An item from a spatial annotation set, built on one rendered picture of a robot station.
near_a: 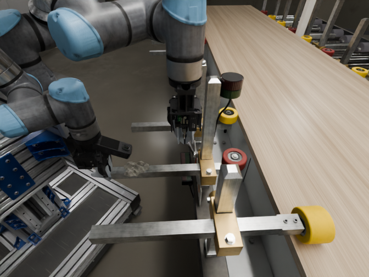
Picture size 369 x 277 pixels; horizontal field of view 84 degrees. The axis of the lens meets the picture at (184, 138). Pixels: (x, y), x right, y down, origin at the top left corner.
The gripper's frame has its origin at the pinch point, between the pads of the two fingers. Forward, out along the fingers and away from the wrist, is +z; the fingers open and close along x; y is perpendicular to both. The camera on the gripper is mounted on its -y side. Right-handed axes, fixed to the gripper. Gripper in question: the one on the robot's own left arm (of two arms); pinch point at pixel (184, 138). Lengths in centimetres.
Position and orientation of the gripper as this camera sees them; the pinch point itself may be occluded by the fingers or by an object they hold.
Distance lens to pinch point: 58.8
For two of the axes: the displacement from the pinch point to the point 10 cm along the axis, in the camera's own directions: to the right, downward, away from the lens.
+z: 0.0, 7.4, 6.7
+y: 0.5, 6.7, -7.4
